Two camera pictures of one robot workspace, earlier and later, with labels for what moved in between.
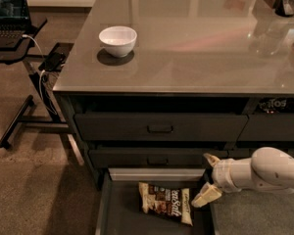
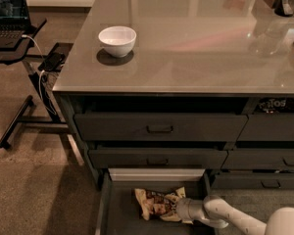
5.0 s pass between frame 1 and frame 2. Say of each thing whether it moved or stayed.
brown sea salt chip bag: moved
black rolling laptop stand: stayed
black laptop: stayed
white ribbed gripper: moved
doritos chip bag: stayed
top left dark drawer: stayed
